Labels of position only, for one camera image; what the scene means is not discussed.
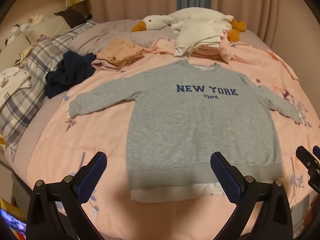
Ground dark brown pillow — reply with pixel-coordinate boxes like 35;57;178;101
54;9;93;28

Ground navy blue cloth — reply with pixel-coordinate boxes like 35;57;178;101
44;50;97;99

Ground pink folded clothes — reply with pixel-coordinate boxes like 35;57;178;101
91;55;140;72
191;41;237;63

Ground pink curtain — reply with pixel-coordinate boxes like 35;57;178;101
89;0;320;55

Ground pink floral blanket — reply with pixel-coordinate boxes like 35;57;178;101
26;36;320;240

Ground white printed cloth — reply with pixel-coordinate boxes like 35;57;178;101
0;66;32;110

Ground cream bunny plush toy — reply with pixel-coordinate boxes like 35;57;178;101
21;14;47;34

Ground grey printed sweatshirt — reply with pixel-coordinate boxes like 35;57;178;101
69;60;303;203

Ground colourful box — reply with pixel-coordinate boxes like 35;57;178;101
0;198;27;240

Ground white goose plush toy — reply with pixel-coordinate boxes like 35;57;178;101
131;7;247;42

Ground cream folded clothes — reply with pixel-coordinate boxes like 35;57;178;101
174;19;223;57

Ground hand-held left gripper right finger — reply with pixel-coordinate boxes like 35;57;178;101
210;151;293;240

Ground beige pillow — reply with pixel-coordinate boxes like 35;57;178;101
0;17;71;54

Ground plaid grey pillow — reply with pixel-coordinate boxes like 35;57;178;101
0;20;97;155

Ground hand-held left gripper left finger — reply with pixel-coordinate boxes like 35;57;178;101
26;151;108;240

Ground lavender bed sheet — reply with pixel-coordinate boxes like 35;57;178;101
67;19;180;53

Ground peach folded clothes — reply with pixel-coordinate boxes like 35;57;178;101
97;37;145;64

